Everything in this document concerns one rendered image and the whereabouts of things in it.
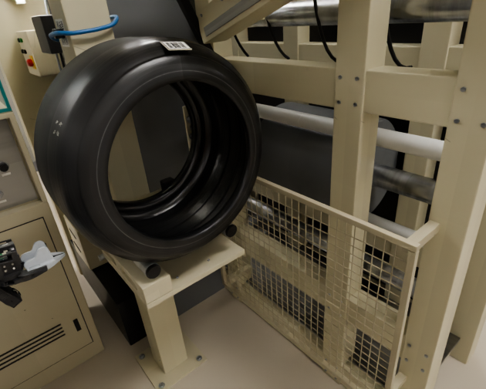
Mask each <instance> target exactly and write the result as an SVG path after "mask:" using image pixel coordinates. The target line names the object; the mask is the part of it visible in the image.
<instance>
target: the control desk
mask: <svg viewBox="0 0 486 389"><path fill-rule="evenodd" d="M7 239H11V240H12V242H14V245H15V247H16V251H17V253H18V254H19V257H20V258H21V255H22V254H24V253H26V252H30V251H31V250H32V247H33V245H34V243H35V242H37V241H43V242H44V243H45V244H46V246H47V248H48V249H49V251H50V252H65V254H66V256H65V257H63V258H62V259H61V260H60V261H59V262H57V263H56V264H55V265H54V266H53V267H52V268H51V269H48V270H47V271H46V272H44V273H43V274H41V275H40V276H37V277H35V278H34V279H31V280H29V281H26V282H21V283H19V284H16V285H13V286H11V287H12V288H15V289H17V290H18V291H19V292H20V293H21V297H22V301H21V302H20V304H18V305H17V306H16V307H15V308H12V307H10V306H7V305H5V304H4V303H3V302H1V301H0V389H40V388H42V387H44V386H46V385H47V384H49V383H50V382H52V381H54V380H55V379H57V378H58V377H60V376H62V375H64V374H65V373H67V372H68V371H70V370H72V369H73V368H75V367H77V366H79V365H80V364H82V363H83V362H85V361H87V360H88V359H90V358H91V357H93V356H95V355H97V354H98V353H100V352H101V351H103V350H104V349H105V348H104V346H103V342H102V340H101V338H100V335H99V332H98V330H97V328H96V324H95V323H94V320H93V317H92V314H91V312H90V310H89V307H88V304H87V302H86V298H85V296H84V294H83V291H82V289H81V286H80V284H79V280H78V279H77V276H76V273H75V270H74V268H73V264H72V263H71V260H70V258H69V255H68V252H67V250H66V247H65V245H64V242H63V240H62V236H61V235H60V232H59V229H58V226H57V224H56V221H55V219H54V216H53V214H52V211H51V208H50V206H49V203H48V202H47V198H46V195H45V192H44V191H43V188H42V185H41V182H40V180H39V177H38V175H37V172H36V170H35V167H34V164H33V162H32V159H31V157H30V154H29V151H28V148H27V146H26V144H25V141H24V138H23V136H22V133H21V131H20V128H19V125H18V123H17V120H16V118H15V114H14V113H13V112H12V111H8V112H4V113H0V242H1V241H5V240H7Z"/></svg>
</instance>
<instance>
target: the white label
mask: <svg viewBox="0 0 486 389"><path fill-rule="evenodd" d="M160 43H161V44H162V45H163V46H165V47H166V48H167V49H168V50H192V48H191V47H190V46H188V45H187V44H186V43H185V42H160Z"/></svg>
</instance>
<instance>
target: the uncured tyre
mask: <svg viewBox="0 0 486 389"><path fill-rule="evenodd" d="M160 42H185V43H186V44H187V45H188V46H190V47H191V48H192V50H168V49H167V48H166V47H165V46H163V45H162V44H161V43H160ZM167 84H169V85H170V86H171V87H172V88H173V89H174V90H175V91H176V92H177V93H178V95H179V96H180V97H181V99H182V100H183V102H184V105H185V106H186V108H187V111H188V114H189V117H190V120H191V148H190V151H189V154H188V156H187V160H186V162H185V164H184V166H183V168H182V169H181V171H180V173H179V174H178V176H176V178H175V179H174V180H173V181H172V182H171V183H170V184H169V185H168V186H166V188H165V189H163V190H162V191H160V192H158V193H156V194H154V195H152V196H150V197H148V198H144V199H141V200H137V201H116V200H113V199H112V196H111V193H110V186H109V180H108V164H109V158H110V151H111V147H112V144H113V140H114V138H115V136H116V133H117V131H118V129H119V128H120V125H121V123H122V122H123V120H124V119H125V117H126V116H127V114H128V113H129V112H130V111H131V110H132V109H133V108H134V107H135V106H136V105H137V104H138V103H139V102H140V101H141V100H142V99H143V98H144V97H145V96H147V95H148V94H150V93H152V92H153V91H155V90H157V89H159V88H161V87H162V86H166V85H167ZM46 94H47V95H49V96H51V97H52V99H51V98H49V97H47V96H44V97H43V99H42V102H41V105H40V108H39V112H38V114H37V117H36V122H35V132H34V151H35V161H36V165H37V168H38V171H39V175H40V178H41V179H42V183H43V184H44V186H45V188H46V190H47V192H48V193H49V195H50V197H51V198H52V200H53V201H54V202H55V203H56V202H57V203H58V204H56V205H57V206H58V205H59V206H58V207H60V208H61V209H60V210H62V213H63V214H64V215H65V216H66V217H67V218H68V219H69V221H70V222H71V223H72V225H73V226H74V227H75V229H76V230H77V231H78V232H79V233H80V234H81V235H82V236H83V237H84V238H85V239H87V240H88V241H89V242H91V243H92V244H93V245H95V246H96V247H98V248H99V249H102V250H103V251H105V252H108V253H110V254H112V255H116V256H118V257H120V258H123V259H128V260H132V261H136V262H163V261H167V260H172V259H176V258H179V257H181V256H184V255H187V254H189V253H192V252H194V251H196V250H198V249H199V248H201V247H203V246H204V245H206V244H208V243H209V242H210V241H211V240H213V239H214V238H215V237H217V236H218V235H219V234H221V233H222V232H223V231H224V230H225V229H226V228H227V227H228V226H229V225H230V224H231V223H232V222H233V221H234V219H235V218H236V217H237V215H238V214H239V212H240V211H241V210H242V208H243V207H244V205H245V203H246V201H247V200H248V198H249V196H250V194H251V191H252V189H253V187H254V185H255V181H256V178H257V176H258V170H259V166H260V162H261V155H262V128H261V121H260V116H259V113H258V108H257V105H256V102H255V99H254V97H253V95H252V93H251V90H250V88H249V87H248V84H247V83H246V82H245V80H244V78H243V77H242V76H241V74H240V73H239V72H238V71H237V70H236V68H234V67H233V65H231V64H230V63H229V61H227V60H226V59H225V58H223V57H222V56H220V55H219V54H217V53H216V52H214V51H212V50H211V49H209V48H208V47H206V46H203V45H201V44H199V43H197V42H193V41H191V40H187V39H181V38H175V37H123V38H118V39H111V40H108V41H105V42H101V43H99V44H97V45H95V46H92V47H90V48H89V49H87V50H85V51H84V52H82V53H80V54H79V55H78V56H76V57H75V58H74V59H72V60H71V61H70V62H69V63H68V64H67V65H66V66H65V67H64V68H63V69H62V70H61V71H60V72H59V74H58V75H57V76H56V78H55V79H54V80H53V81H52V83H51V84H50V86H49V88H48V89H47V91H46ZM57 117H58V118H60V119H62V120H64V123H63V126H62V130H61V133H60V137H59V139H57V138H55V137H53V136H52V132H53V129H54V126H55V123H56V118H57Z"/></svg>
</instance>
